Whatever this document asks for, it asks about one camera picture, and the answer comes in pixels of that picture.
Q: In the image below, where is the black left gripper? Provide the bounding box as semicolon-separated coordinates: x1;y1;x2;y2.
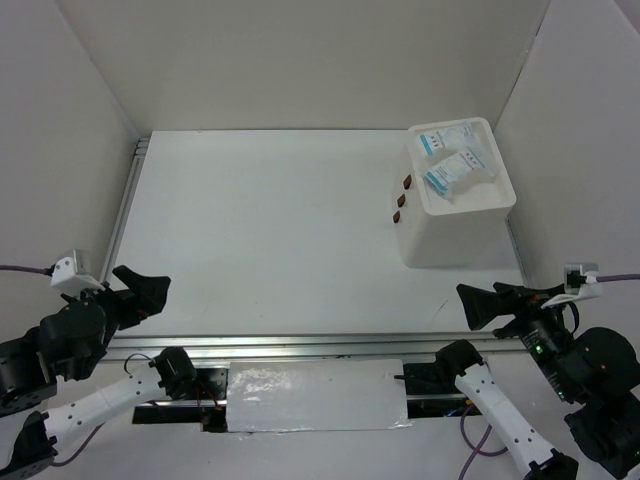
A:
65;263;173;378

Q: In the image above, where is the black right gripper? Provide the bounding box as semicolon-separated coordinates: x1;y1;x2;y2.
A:
454;277;579;396

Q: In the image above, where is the white cotton pad pack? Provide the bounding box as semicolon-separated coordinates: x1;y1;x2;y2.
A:
414;121;482;158
422;148;501;203

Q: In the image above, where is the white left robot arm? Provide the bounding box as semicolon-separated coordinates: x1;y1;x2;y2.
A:
1;257;197;479

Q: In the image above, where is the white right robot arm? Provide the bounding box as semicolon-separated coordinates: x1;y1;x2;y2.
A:
435;282;639;479

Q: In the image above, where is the white drawer cabinet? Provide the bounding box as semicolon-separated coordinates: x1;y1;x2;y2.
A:
391;117;516;268

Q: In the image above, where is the white foil cover plate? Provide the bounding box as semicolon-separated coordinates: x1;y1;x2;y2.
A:
226;359;411;433

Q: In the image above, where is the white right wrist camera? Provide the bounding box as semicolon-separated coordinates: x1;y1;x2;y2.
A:
541;263;604;309

